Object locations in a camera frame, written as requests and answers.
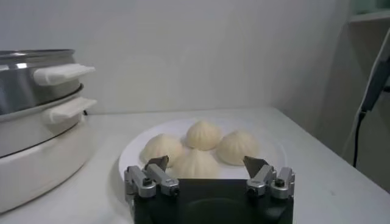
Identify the white desk with appliance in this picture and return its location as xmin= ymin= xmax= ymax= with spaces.
xmin=349 ymin=9 xmax=390 ymax=24

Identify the stainless steel steamer basket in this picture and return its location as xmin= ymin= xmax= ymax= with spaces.
xmin=0 ymin=49 xmax=97 ymax=116

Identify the white steamed baozi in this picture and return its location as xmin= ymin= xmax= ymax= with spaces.
xmin=170 ymin=148 xmax=221 ymax=180
xmin=215 ymin=130 xmax=260 ymax=167
xmin=140 ymin=133 xmax=185 ymax=167
xmin=185 ymin=119 xmax=225 ymax=152

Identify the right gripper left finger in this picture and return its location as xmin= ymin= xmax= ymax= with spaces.
xmin=124 ymin=155 xmax=180 ymax=203

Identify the pale green appliance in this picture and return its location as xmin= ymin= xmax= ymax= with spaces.
xmin=352 ymin=0 xmax=390 ymax=15

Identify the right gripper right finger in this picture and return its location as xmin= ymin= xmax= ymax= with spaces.
xmin=243 ymin=155 xmax=296 ymax=200

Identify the white round plate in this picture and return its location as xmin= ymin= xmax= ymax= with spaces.
xmin=118 ymin=116 xmax=289 ymax=186

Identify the black power cable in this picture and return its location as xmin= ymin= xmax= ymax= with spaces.
xmin=352 ymin=110 xmax=366 ymax=168

